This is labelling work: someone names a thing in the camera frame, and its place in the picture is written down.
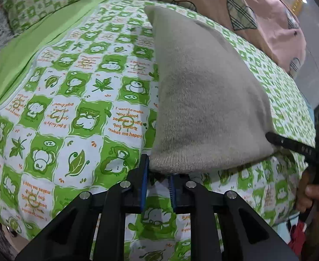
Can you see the person's right hand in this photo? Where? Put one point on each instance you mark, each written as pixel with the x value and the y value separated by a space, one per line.
pixel 318 198

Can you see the red cloth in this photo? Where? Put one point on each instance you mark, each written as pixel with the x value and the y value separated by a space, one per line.
pixel 298 235

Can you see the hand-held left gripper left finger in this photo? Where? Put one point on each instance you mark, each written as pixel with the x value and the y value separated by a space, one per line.
pixel 145 185

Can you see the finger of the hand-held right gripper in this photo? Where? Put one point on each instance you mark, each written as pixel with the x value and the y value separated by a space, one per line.
pixel 289 144

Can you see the plain green bed sheet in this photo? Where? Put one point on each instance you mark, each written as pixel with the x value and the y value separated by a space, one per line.
pixel 26 46

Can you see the green checked pillow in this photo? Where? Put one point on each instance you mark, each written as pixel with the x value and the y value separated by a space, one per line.
pixel 39 2

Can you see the green checked cartoon quilt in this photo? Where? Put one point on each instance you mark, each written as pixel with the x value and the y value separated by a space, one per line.
pixel 80 114

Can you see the beige knitted sweater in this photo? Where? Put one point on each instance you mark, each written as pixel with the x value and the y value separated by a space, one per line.
pixel 203 98

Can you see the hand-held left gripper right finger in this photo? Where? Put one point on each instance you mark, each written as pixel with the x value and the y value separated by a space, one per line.
pixel 173 195

